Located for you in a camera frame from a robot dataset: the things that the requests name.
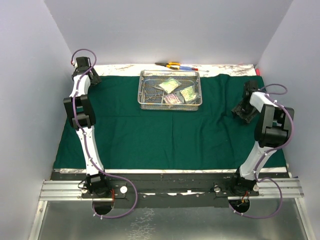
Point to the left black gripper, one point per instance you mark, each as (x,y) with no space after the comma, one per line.
(95,80)

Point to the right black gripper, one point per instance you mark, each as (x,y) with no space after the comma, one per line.
(247,118)

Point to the pink instrument packet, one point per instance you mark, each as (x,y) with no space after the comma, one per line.
(174,99)

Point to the dark green surgical cloth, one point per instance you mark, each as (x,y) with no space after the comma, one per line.
(131,138)

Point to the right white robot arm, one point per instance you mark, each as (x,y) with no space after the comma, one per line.
(272,132)

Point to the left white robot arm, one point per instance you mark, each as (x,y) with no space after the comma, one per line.
(81,115)

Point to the steel surgical scissors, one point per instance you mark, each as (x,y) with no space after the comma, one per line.
(153,94)

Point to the red marker at edge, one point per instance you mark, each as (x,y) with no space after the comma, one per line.
(257,72)

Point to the green packet right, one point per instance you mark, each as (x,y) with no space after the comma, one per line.
(188,94)

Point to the blue red pen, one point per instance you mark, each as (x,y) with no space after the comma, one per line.
(190,68)

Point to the metal mesh instrument tray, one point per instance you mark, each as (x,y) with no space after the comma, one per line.
(155,77)

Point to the yellow handled pliers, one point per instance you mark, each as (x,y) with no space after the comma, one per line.
(169,65)

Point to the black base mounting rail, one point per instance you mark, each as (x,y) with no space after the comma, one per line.
(182,190)

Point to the aluminium extrusion frame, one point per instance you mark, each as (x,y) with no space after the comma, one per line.
(60,187)

